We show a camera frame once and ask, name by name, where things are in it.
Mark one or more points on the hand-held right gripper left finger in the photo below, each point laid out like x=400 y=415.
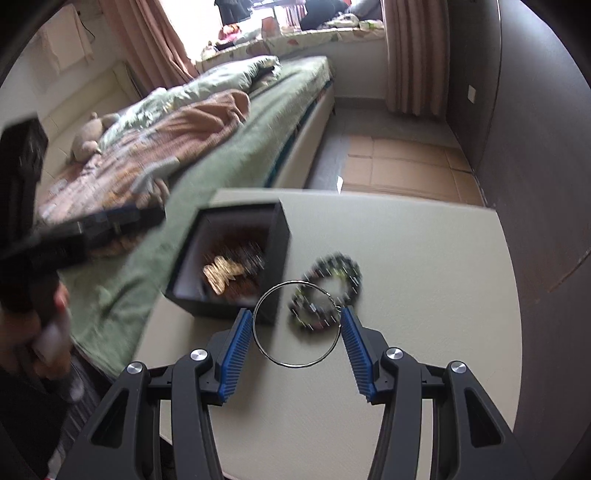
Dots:
x=235 y=350

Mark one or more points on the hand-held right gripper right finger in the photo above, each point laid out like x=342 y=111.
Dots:
x=355 y=355

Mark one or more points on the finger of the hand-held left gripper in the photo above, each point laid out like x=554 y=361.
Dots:
x=124 y=221

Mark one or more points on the silver hoop bangle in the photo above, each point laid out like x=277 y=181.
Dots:
x=253 y=321

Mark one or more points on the gold butterfly ornament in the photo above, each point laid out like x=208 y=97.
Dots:
x=221 y=274

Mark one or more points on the pile of mixed jewelry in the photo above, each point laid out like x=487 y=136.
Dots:
x=249 y=258

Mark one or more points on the black jewelry box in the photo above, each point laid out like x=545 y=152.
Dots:
x=277 y=230

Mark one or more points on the person's left hand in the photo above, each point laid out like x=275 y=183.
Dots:
x=62 y=302

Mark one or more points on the beige plush toy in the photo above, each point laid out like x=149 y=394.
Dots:
x=87 y=138

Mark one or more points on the white low table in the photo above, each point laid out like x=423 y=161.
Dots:
x=438 y=300

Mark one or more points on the cream padded headboard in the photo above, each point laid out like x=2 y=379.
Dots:
x=92 y=106

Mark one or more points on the pink fleece blanket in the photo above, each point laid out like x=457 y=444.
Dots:
x=184 y=124

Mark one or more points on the peach towel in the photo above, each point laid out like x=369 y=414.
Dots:
x=64 y=41

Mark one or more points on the pale green duvet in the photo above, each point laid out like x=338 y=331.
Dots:
x=217 y=78

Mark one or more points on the pink curtain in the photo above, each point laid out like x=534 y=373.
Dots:
x=415 y=55
x=157 y=41

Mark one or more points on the red cloth item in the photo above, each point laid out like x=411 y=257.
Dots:
x=229 y=32

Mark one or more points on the hanging dark clothes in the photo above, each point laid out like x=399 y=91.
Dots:
x=231 y=11

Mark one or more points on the orange paper bag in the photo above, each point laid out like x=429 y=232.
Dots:
x=269 y=26

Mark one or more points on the floral window seat cushion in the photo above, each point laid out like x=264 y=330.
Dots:
x=314 y=41

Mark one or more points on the grey wardrobe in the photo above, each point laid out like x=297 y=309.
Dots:
x=531 y=138

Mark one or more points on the black bag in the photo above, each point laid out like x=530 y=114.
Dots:
x=323 y=14

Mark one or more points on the grey pillow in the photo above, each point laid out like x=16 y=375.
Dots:
x=367 y=7

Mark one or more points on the white wall socket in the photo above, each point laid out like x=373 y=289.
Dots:
x=472 y=93

